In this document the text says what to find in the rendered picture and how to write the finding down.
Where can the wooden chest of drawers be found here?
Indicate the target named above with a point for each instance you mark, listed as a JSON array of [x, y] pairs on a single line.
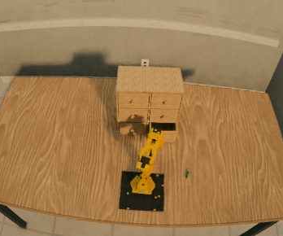
[[149, 80]]

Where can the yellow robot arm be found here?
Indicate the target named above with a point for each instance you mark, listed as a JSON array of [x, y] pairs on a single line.
[[145, 162]]

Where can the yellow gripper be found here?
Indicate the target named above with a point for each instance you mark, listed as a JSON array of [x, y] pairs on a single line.
[[149, 152]]

